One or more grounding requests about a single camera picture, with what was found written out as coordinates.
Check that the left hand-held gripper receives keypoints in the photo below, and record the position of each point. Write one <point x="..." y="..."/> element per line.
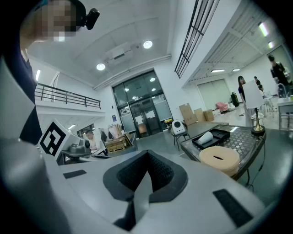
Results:
<point x="53" y="138"/>

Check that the large flat cardboard sheet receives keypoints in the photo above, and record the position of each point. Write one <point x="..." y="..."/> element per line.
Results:
<point x="187" y="114"/>

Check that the person's black shirt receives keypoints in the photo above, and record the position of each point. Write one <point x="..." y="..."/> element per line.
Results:
<point x="29" y="91"/>

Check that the black metal chair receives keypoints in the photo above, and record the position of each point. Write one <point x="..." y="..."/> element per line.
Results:
<point x="180" y="137"/>

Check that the round beige stool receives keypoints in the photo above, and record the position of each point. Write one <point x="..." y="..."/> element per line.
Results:
<point x="219" y="157"/>

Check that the small yellow object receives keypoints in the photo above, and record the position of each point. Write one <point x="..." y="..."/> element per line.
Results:
<point x="169" y="121"/>

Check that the person's head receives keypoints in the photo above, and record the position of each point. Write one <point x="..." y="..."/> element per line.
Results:
<point x="45" y="25"/>

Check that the white metal-frame table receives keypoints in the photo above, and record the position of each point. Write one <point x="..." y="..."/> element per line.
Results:
<point x="286" y="102"/>

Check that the black head-mounted camera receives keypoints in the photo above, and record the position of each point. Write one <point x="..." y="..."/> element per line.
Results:
<point x="92" y="18"/>

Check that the patterned glass-top side table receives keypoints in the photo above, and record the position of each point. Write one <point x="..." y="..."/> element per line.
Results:
<point x="245" y="141"/>

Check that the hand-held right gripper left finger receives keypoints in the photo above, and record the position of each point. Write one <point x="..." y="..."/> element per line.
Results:
<point x="87" y="196"/>

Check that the pale plastic cup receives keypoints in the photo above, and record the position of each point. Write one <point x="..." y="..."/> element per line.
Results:
<point x="205" y="138"/>

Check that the glass entrance door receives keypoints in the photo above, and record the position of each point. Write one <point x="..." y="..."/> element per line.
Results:
<point x="143" y="107"/>

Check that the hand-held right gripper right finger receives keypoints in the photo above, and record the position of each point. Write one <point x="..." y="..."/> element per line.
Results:
<point x="196" y="205"/>

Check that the black balcony railing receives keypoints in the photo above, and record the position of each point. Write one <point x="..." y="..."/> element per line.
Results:
<point x="68" y="97"/>

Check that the pink bundle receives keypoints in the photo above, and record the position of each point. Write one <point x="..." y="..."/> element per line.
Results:
<point x="222" y="107"/>

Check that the black bin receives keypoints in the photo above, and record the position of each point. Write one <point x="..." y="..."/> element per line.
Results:
<point x="234" y="99"/>

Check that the round ceiling light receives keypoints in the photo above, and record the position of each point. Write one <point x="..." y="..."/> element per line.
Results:
<point x="100" y="66"/>
<point x="147" y="44"/>

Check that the brown cardboard box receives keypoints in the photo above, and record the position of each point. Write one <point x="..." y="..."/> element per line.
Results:
<point x="208" y="115"/>

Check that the wooden pallet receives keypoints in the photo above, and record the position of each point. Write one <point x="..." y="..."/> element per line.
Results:
<point x="116" y="144"/>

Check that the white ceiling air conditioner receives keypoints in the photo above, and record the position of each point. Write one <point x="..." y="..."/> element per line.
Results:
<point x="119" y="53"/>

